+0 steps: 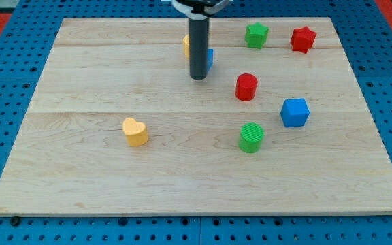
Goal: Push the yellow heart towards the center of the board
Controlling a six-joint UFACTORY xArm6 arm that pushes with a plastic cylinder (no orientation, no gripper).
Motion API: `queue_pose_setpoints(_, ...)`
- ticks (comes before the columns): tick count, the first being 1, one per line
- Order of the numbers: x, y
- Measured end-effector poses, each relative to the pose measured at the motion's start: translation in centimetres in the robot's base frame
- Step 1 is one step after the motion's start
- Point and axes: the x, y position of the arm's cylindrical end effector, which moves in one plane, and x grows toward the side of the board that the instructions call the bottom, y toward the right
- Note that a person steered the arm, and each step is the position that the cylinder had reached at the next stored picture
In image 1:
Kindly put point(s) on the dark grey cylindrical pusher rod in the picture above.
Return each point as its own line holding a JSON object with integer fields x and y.
{"x": 198, "y": 48}

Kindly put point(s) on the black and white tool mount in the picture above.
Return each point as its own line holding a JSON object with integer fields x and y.
{"x": 199, "y": 9}

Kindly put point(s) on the yellow heart block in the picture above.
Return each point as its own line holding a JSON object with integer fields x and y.
{"x": 135, "y": 132}

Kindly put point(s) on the wooden board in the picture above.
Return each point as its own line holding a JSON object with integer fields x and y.
{"x": 71, "y": 157}

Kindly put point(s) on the yellow block behind rod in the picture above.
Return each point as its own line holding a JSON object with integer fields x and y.
{"x": 186, "y": 45}

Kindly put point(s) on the blue block behind rod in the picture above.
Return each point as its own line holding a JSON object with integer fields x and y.
{"x": 210, "y": 59}

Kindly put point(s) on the green star block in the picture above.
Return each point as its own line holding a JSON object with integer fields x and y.
{"x": 256, "y": 35}

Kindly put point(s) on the red cylinder block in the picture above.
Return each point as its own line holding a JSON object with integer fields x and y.
{"x": 246, "y": 85}

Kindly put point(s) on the red star block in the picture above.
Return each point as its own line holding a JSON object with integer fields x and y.
{"x": 302, "y": 39}

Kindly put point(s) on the green cylinder block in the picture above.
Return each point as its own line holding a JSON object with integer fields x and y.
{"x": 251, "y": 137}

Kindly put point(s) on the blue cube block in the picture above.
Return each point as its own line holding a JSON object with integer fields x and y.
{"x": 294, "y": 112}

